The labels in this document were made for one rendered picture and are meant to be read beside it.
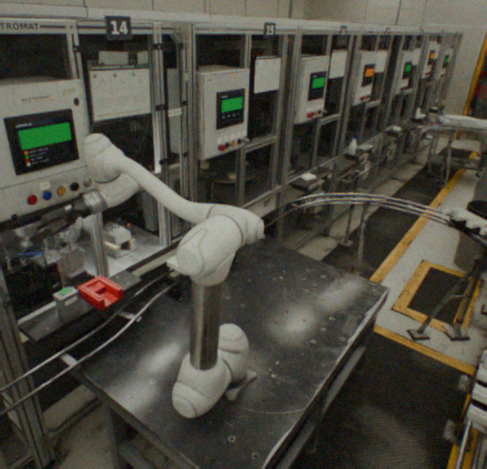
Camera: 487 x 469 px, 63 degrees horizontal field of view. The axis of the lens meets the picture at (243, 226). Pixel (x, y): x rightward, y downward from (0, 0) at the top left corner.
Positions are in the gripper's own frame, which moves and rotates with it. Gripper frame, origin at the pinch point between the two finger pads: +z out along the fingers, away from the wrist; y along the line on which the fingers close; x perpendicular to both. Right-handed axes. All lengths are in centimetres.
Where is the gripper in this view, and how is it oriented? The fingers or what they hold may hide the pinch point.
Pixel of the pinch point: (35, 233)
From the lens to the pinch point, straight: 160.7
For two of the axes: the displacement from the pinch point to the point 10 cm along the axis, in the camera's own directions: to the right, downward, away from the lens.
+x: 6.2, 7.7, -1.4
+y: 2.7, -3.8, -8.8
